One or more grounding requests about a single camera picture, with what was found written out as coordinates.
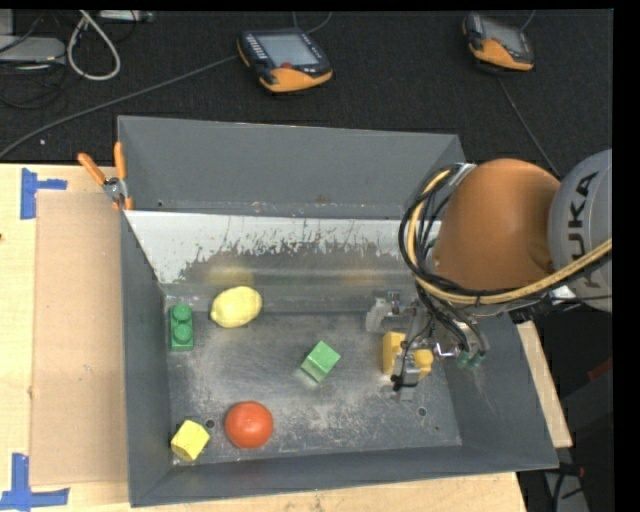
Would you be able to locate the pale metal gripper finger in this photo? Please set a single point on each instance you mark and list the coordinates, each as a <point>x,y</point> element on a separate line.
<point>384,312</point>
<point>406,375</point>

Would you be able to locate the yellow chunky block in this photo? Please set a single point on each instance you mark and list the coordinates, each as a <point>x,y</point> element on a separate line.
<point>392,352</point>

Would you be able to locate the green cube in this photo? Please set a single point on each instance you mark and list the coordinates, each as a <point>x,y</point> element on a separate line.
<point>320,360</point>

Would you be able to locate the yellow lemon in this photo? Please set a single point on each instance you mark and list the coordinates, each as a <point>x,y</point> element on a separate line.
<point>236,307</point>

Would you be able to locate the red tomato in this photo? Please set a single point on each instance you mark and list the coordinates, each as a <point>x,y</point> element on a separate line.
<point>248,424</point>

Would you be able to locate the grey metal bin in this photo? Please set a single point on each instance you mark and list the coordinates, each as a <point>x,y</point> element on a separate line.
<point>280,165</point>

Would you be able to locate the green two-stud toy brick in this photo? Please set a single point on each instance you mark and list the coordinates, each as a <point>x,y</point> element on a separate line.
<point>181,327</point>

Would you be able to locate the yellow pentagon block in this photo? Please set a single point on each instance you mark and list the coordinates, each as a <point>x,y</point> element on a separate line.
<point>190,440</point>

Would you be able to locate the brown cardboard board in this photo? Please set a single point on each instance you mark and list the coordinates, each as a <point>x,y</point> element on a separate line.
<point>75,340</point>

